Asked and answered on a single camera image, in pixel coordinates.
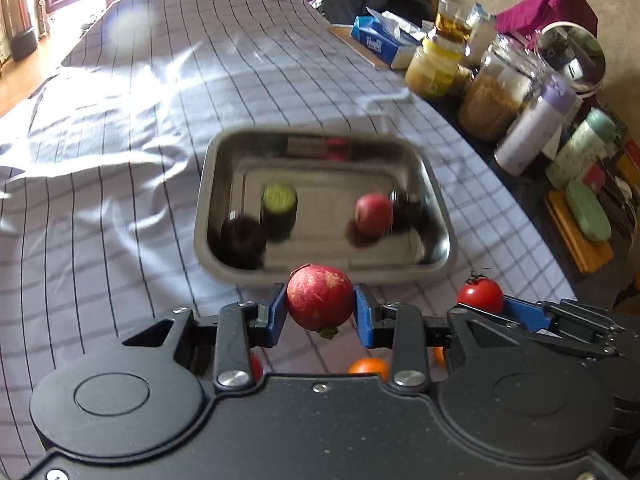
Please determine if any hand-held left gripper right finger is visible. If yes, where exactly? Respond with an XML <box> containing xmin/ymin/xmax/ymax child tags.
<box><xmin>352</xmin><ymin>284</ymin><xmax>543</xmax><ymax>393</ymax></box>

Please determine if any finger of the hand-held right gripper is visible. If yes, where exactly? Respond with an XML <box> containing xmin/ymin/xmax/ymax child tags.
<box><xmin>501</xmin><ymin>296</ymin><xmax>566</xmax><ymax>335</ymax></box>

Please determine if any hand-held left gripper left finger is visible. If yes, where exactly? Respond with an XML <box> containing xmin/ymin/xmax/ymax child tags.
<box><xmin>121</xmin><ymin>284</ymin><xmax>289</xmax><ymax>392</ymax></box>

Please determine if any red tomato with stem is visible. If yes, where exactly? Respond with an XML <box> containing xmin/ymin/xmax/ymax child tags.
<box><xmin>456</xmin><ymin>272</ymin><xmax>505</xmax><ymax>316</ymax></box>

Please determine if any red round radish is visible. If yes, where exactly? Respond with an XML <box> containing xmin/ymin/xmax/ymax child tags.
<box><xmin>286</xmin><ymin>264</ymin><xmax>356</xmax><ymax>340</ymax></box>
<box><xmin>354</xmin><ymin>191</ymin><xmax>395</xmax><ymax>238</ymax></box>

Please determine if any dark purple passion fruit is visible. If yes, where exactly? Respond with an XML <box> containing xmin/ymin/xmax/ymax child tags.
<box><xmin>220</xmin><ymin>215</ymin><xmax>268</xmax><ymax>270</ymax></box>
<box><xmin>390</xmin><ymin>190</ymin><xmax>426</xmax><ymax>231</ymax></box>

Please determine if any dark green cucumber piece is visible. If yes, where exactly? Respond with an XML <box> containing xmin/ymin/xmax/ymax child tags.
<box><xmin>260</xmin><ymin>182</ymin><xmax>299</xmax><ymax>241</ymax></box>

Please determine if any metal tray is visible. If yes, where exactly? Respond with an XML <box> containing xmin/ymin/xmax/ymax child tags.
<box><xmin>193</xmin><ymin>127</ymin><xmax>458</xmax><ymax>287</ymax></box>

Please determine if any large orange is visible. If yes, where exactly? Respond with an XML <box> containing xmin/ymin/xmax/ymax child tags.
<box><xmin>348</xmin><ymin>356</ymin><xmax>391</xmax><ymax>381</ymax></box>

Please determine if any green glasses case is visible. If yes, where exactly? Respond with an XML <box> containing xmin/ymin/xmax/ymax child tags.
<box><xmin>565</xmin><ymin>180</ymin><xmax>613</xmax><ymax>243</ymax></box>

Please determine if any pale green bottle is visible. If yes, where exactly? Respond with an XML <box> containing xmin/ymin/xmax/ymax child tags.
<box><xmin>545</xmin><ymin>109</ymin><xmax>617</xmax><ymax>190</ymax></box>

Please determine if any white thermos with purple lid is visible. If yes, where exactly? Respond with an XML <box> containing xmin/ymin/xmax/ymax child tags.
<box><xmin>494</xmin><ymin>76</ymin><xmax>578</xmax><ymax>177</ymax></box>

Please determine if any grey checked tablecloth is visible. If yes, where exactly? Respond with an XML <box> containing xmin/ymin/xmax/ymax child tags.
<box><xmin>0</xmin><ymin>0</ymin><xmax>576</xmax><ymax>463</ymax></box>

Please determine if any glass jar with brown grains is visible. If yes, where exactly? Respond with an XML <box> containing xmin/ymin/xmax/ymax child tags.
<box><xmin>457</xmin><ymin>35</ymin><xmax>548</xmax><ymax>143</ymax></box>

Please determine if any yellow jar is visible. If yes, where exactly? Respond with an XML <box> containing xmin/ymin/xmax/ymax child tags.
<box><xmin>404</xmin><ymin>35</ymin><xmax>466</xmax><ymax>100</ymax></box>

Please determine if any round mirror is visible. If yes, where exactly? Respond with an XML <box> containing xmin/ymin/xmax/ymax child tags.
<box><xmin>537</xmin><ymin>21</ymin><xmax>607</xmax><ymax>93</ymax></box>

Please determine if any blue tissue box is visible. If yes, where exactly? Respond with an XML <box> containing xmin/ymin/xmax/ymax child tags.
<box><xmin>350</xmin><ymin>7</ymin><xmax>426</xmax><ymax>71</ymax></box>

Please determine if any white bottle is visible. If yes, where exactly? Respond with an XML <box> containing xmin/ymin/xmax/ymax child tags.
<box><xmin>465</xmin><ymin>4</ymin><xmax>498</xmax><ymax>53</ymax></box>

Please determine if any cooking oil bottle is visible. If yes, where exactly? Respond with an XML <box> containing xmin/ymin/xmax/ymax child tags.
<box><xmin>434</xmin><ymin>0</ymin><xmax>473</xmax><ymax>43</ymax></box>

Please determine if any magenta cloth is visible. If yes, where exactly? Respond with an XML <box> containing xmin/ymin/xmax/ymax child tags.
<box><xmin>495</xmin><ymin>0</ymin><xmax>598</xmax><ymax>41</ymax></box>

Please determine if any black round bin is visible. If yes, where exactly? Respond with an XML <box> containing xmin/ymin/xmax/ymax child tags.
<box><xmin>10</xmin><ymin>25</ymin><xmax>38</xmax><ymax>61</ymax></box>

